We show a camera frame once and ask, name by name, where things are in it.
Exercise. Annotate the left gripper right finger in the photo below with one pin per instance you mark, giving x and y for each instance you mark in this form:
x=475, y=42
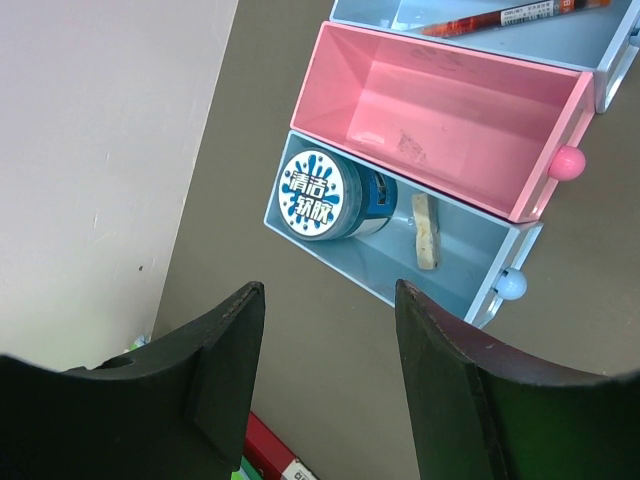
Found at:
x=482, y=409

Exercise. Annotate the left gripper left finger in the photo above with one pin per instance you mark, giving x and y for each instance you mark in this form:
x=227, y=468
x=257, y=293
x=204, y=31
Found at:
x=175, y=408

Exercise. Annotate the light blue bin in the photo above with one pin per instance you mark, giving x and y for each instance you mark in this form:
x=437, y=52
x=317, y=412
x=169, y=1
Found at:
x=481, y=255

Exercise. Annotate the white eraser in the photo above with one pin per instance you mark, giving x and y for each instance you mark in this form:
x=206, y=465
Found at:
x=427, y=240

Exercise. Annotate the blue round tape dispenser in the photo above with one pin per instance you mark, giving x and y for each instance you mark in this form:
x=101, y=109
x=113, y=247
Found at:
x=321, y=197

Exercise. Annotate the pink bin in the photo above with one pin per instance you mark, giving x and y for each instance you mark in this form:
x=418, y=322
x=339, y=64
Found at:
x=493, y=131

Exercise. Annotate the teal blue bin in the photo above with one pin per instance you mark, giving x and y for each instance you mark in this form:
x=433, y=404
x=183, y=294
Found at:
x=603, y=41

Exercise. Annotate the red pen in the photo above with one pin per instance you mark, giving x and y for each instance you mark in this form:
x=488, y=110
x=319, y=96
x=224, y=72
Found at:
x=525, y=13

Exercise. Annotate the red folder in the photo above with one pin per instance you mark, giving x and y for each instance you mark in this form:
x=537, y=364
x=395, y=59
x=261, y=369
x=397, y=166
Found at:
x=270, y=456

